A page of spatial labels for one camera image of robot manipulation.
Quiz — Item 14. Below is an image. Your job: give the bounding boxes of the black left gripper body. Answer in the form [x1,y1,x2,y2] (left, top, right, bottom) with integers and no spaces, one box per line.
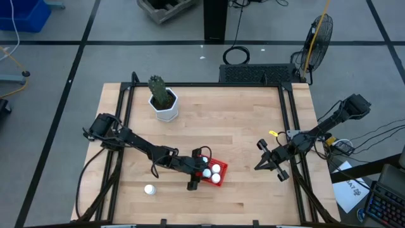
[177,148,204,191]

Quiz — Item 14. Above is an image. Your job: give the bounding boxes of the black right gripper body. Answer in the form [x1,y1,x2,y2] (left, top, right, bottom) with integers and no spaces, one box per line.
[258,138,295,182]

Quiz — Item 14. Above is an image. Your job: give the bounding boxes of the red plastic basket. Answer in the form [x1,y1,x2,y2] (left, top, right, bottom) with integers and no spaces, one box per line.
[196,154,229,187]

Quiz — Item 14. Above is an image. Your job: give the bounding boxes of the white hexagonal plant pot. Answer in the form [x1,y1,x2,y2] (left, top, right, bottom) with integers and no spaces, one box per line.
[148,87,180,123]

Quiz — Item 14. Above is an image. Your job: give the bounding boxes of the black power adapter box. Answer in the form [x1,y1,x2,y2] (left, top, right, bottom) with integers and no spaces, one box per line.
[332,139,355,156]

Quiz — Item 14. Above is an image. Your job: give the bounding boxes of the white paper sheet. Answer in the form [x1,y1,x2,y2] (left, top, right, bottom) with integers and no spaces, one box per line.
[332,160,371,213]

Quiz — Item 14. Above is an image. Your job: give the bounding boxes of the green cactus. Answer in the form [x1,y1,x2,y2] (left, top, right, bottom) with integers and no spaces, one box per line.
[147,74,171,107]

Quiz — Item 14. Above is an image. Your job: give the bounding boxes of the black desk beam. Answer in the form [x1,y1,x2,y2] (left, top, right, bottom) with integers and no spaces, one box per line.
[330,153,402,184]

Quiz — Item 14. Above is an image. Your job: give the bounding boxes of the black mesh computer case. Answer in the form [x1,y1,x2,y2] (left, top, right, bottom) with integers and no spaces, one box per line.
[218,63,300,84]

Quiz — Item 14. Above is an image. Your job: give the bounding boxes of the dark grey monitor base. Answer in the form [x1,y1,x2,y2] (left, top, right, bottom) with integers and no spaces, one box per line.
[378,163,405,191]

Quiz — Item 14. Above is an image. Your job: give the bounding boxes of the backlit computer keyboard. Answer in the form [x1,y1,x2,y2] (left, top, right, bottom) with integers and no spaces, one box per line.
[363,182,405,228]

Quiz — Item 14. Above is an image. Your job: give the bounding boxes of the black standing fan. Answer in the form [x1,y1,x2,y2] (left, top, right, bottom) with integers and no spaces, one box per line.
[290,13,334,85]

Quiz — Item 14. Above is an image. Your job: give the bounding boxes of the black tower case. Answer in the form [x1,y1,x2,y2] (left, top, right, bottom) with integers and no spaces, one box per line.
[203,0,229,42]

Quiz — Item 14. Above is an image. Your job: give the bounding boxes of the grey stand leg black foot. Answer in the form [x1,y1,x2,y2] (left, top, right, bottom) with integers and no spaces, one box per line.
[0,70,32,86]

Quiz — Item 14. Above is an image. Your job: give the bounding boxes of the blue plastic bin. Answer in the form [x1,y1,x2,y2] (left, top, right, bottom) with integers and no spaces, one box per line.
[0,0,52,33]

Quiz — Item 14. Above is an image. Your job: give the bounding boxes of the black aluminium table frame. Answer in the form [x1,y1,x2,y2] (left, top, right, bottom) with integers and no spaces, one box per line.
[75,71,341,228]

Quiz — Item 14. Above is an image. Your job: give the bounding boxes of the coiled black cable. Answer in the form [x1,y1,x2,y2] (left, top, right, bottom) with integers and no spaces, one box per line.
[222,0,251,66]

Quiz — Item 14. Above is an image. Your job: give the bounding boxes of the yellow hose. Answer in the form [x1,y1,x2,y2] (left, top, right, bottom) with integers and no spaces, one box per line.
[302,0,332,79]

